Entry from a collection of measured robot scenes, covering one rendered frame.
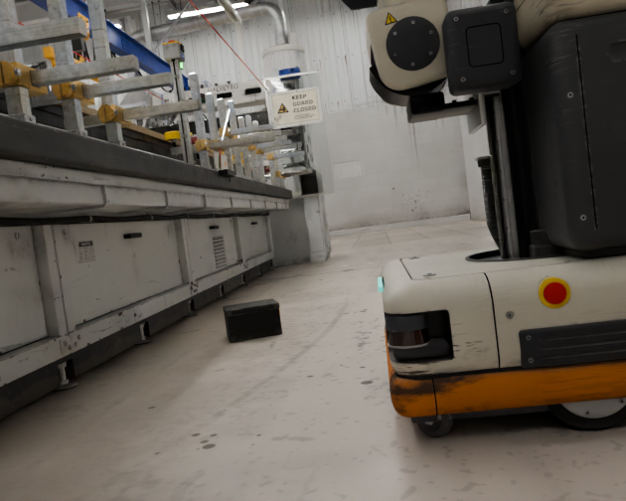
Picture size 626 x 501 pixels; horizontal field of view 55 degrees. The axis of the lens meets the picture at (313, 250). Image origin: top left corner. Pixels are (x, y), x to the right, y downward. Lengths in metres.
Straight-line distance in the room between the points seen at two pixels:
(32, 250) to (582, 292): 1.46
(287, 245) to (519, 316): 4.81
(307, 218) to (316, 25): 7.33
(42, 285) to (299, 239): 4.05
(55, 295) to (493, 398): 1.31
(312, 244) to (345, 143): 6.53
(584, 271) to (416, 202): 10.88
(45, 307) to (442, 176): 10.54
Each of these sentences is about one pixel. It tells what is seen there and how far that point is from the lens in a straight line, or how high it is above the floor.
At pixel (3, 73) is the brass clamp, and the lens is 1.50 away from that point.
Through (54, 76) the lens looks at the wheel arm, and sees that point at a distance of 1.52.
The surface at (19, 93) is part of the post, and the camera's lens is 1.50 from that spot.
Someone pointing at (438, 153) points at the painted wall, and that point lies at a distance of 12.01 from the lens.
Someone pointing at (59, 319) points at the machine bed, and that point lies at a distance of 1.93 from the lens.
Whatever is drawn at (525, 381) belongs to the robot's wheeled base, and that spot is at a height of 0.10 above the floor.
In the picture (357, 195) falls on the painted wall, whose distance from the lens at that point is 11.90.
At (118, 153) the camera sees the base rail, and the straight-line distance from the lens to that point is 1.86.
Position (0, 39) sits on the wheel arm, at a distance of 1.30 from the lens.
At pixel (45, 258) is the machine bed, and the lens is 1.92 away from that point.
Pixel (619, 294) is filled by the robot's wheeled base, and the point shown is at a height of 0.23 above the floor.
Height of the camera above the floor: 0.41
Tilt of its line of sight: 3 degrees down
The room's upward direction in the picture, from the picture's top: 7 degrees counter-clockwise
